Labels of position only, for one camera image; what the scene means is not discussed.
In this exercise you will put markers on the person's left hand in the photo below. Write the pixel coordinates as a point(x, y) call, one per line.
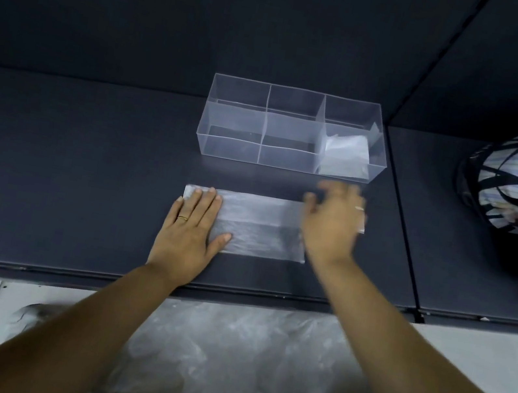
point(184, 245)

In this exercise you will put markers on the person's right hand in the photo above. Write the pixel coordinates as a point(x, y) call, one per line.
point(332, 231)

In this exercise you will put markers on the pile of plastic bags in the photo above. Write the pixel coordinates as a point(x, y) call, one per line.
point(235, 368)

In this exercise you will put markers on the clear three-compartment plastic box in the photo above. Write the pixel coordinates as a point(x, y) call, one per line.
point(246, 125)

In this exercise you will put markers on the person's right forearm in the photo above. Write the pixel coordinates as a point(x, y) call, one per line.
point(432, 376)

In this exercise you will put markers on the person's left forearm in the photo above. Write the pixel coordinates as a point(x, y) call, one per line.
point(62, 334)

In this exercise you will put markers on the person's left grey shoe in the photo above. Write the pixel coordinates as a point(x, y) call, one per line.
point(38, 318)

